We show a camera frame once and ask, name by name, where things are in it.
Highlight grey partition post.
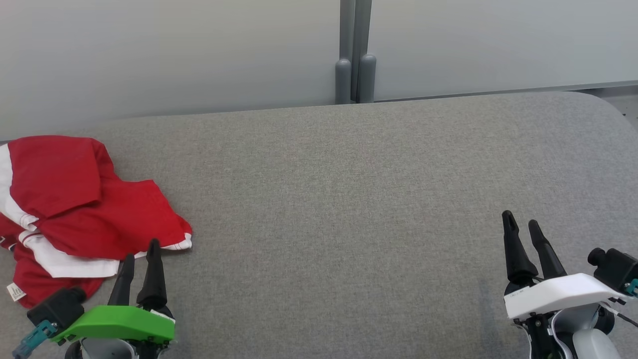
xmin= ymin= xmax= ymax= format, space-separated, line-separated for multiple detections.
xmin=334 ymin=0 xmax=377 ymax=105

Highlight black cable with teal plug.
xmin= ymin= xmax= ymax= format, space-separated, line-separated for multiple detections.
xmin=12 ymin=320 xmax=58 ymax=359

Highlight grey fabric sofa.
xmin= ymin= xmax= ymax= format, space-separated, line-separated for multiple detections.
xmin=0 ymin=91 xmax=638 ymax=359

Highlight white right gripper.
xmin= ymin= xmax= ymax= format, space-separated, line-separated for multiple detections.
xmin=501 ymin=210 xmax=628 ymax=359

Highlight red shorts with white stripe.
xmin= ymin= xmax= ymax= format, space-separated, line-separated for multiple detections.
xmin=0 ymin=136 xmax=193 ymax=278

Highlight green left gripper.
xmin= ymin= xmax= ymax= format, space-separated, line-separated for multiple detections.
xmin=51 ymin=238 xmax=176 ymax=349

